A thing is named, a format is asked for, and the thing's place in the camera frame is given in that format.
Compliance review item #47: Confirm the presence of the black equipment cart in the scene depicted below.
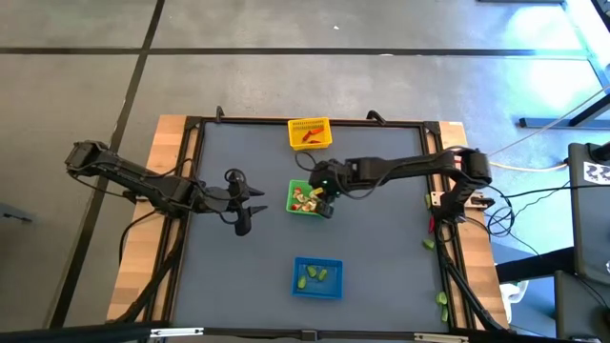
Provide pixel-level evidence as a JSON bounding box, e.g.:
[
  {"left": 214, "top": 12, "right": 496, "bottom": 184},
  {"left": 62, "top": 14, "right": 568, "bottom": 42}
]
[{"left": 566, "top": 141, "right": 610, "bottom": 287}]

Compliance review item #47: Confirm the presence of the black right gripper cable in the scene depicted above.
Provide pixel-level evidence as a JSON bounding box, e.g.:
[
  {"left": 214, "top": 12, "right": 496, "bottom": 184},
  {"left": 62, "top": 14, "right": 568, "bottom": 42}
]
[{"left": 294, "top": 151, "right": 319, "bottom": 173}]

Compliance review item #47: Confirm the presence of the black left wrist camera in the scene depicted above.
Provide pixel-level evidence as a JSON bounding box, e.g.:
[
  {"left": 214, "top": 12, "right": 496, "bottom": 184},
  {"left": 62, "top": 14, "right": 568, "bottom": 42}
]
[{"left": 234, "top": 208, "right": 253, "bottom": 237}]

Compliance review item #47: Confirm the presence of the black power cable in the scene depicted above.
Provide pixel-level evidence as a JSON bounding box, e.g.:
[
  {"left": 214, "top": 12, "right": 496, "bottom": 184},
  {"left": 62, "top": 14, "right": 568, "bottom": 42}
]
[{"left": 117, "top": 208, "right": 161, "bottom": 268}]

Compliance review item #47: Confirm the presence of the black long cable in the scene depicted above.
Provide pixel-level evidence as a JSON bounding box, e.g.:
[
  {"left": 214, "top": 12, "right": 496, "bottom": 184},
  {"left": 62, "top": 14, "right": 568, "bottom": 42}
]
[{"left": 499, "top": 183, "right": 610, "bottom": 199}]

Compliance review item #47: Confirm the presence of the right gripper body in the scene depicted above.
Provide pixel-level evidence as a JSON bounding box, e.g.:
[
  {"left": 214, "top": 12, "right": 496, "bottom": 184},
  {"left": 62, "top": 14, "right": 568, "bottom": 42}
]
[{"left": 308, "top": 159, "right": 358, "bottom": 195}]

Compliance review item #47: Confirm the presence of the blue plastic basket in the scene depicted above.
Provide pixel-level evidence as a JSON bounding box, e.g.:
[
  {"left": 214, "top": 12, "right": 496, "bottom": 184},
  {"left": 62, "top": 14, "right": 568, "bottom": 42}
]
[{"left": 291, "top": 256, "right": 344, "bottom": 301}]

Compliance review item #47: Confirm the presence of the black aluminium table frame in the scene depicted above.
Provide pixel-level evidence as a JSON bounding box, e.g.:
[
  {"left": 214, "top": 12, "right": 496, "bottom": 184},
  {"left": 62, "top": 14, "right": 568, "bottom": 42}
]
[{"left": 107, "top": 115, "right": 510, "bottom": 334}]

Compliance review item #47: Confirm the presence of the black equipment box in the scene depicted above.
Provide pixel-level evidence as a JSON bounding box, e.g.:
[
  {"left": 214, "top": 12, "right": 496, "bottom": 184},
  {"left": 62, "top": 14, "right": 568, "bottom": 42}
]
[{"left": 554, "top": 270, "right": 610, "bottom": 342}]

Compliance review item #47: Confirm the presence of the black rig beam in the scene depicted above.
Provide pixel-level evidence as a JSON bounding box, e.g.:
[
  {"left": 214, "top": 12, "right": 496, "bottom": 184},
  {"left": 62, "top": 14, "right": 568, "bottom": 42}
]
[{"left": 0, "top": 322, "right": 610, "bottom": 343}]

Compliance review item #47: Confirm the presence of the black desk leg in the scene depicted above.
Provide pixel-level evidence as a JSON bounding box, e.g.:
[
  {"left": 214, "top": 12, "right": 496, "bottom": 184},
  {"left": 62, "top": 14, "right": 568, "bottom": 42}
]
[{"left": 518, "top": 80, "right": 610, "bottom": 130}]

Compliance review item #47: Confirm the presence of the white plastic object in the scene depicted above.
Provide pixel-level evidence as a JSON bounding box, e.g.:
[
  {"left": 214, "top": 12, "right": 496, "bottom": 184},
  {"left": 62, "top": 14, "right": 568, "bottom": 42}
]
[{"left": 498, "top": 279, "right": 530, "bottom": 325}]

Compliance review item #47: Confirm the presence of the yellow plastic basket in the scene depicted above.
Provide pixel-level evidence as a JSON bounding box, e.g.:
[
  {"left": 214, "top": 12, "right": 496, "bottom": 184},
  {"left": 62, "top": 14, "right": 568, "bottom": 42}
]
[{"left": 287, "top": 116, "right": 334, "bottom": 152}]

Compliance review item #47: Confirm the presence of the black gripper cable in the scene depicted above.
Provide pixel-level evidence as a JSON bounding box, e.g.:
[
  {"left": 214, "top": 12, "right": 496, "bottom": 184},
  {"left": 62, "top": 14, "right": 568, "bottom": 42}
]
[
  {"left": 294, "top": 151, "right": 319, "bottom": 173},
  {"left": 173, "top": 158, "right": 249, "bottom": 225}
]

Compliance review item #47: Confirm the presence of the light wooden table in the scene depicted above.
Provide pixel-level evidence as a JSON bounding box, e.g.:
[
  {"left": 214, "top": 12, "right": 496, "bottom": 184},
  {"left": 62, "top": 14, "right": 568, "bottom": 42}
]
[{"left": 105, "top": 113, "right": 510, "bottom": 330}]

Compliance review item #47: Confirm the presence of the grey floor object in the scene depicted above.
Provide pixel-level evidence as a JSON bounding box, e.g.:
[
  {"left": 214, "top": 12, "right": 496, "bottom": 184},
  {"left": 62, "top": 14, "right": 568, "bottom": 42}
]
[{"left": 0, "top": 202, "right": 35, "bottom": 225}]

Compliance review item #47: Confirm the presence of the silver beam bracket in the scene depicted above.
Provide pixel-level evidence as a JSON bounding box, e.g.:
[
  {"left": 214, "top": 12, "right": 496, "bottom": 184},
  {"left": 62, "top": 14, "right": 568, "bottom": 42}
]
[
  {"left": 413, "top": 333, "right": 471, "bottom": 343},
  {"left": 150, "top": 327, "right": 205, "bottom": 339}
]

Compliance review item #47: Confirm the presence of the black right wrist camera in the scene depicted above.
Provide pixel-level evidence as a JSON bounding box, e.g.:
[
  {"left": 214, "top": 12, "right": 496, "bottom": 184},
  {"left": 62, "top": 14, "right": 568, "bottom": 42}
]
[{"left": 316, "top": 199, "right": 336, "bottom": 220}]

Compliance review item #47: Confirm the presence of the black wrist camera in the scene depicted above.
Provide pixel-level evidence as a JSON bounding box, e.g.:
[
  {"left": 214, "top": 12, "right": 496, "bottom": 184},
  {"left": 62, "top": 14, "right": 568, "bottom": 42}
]
[
  {"left": 234, "top": 208, "right": 253, "bottom": 237},
  {"left": 316, "top": 199, "right": 336, "bottom": 220}
]

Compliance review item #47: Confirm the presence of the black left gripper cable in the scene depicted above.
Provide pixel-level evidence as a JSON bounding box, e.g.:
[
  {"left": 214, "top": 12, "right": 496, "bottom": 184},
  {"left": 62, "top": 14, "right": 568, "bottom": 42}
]
[{"left": 173, "top": 158, "right": 249, "bottom": 225}]

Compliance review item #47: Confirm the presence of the black metal base bar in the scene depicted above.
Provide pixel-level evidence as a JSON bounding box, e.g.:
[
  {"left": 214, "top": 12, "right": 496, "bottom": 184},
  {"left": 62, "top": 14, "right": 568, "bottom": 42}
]
[{"left": 495, "top": 246, "right": 576, "bottom": 283}]

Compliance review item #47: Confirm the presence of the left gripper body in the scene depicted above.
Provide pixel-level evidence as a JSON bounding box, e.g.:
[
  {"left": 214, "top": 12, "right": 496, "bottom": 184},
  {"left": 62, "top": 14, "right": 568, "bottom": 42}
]
[{"left": 202, "top": 183, "right": 252, "bottom": 216}]

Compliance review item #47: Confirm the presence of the green plastic basket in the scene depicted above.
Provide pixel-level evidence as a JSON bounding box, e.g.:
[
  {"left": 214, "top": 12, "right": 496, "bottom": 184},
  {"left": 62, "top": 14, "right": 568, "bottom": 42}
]
[{"left": 284, "top": 178, "right": 335, "bottom": 218}]

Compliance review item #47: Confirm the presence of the black coiled cable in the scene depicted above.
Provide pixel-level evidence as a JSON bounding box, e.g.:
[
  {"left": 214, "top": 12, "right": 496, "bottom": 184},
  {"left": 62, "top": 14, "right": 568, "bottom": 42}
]
[{"left": 484, "top": 183, "right": 517, "bottom": 238}]

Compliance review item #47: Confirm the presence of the thin dark desk frame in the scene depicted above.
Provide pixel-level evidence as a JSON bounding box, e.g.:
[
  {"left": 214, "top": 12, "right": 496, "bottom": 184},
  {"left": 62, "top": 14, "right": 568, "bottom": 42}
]
[{"left": 476, "top": 0, "right": 610, "bottom": 91}]

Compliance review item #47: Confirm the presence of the black white marker tag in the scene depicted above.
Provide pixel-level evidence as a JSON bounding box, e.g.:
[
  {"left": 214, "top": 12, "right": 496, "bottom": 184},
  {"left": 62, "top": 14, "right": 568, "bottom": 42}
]
[{"left": 582, "top": 160, "right": 610, "bottom": 186}]

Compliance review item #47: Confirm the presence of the cream yellow floor cable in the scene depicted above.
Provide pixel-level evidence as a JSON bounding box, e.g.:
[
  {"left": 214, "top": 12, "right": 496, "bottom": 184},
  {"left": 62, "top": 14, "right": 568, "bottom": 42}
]
[{"left": 470, "top": 84, "right": 610, "bottom": 173}]

